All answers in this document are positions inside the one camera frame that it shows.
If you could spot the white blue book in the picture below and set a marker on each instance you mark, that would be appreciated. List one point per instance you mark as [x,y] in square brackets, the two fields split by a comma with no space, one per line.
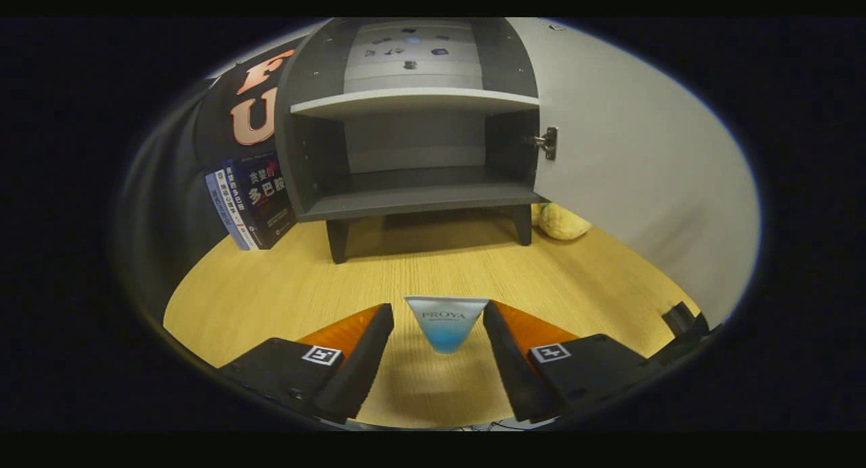
[233,211]

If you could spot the light blue book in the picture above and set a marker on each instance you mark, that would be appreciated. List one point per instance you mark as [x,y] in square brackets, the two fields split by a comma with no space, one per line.
[213,197]

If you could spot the grey cabinet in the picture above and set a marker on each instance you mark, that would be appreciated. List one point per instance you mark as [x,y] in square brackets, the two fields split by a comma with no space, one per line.
[419,201]

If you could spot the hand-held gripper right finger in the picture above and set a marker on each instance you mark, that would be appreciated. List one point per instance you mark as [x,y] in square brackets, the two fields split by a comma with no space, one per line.
[514,366]

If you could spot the blue white cosmetic tube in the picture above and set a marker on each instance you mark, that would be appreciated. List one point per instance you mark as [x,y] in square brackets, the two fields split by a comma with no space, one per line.
[446,333]

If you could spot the yellow plush toy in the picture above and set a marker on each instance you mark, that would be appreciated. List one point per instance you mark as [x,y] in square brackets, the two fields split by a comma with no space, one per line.
[565,223]

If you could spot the dark blue book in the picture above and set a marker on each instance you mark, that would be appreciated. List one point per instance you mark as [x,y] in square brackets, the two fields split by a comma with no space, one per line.
[267,197]

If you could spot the black backdrop cloth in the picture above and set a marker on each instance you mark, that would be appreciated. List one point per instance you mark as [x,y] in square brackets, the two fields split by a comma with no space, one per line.
[162,204]

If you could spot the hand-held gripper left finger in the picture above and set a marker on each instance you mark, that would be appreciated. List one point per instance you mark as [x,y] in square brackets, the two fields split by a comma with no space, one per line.
[358,363]

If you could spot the small black clamp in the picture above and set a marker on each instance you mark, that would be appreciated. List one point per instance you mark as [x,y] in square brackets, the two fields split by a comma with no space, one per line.
[683,319]

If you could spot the beige cabinet door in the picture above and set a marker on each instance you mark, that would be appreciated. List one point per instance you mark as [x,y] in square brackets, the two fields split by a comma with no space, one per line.
[643,184]

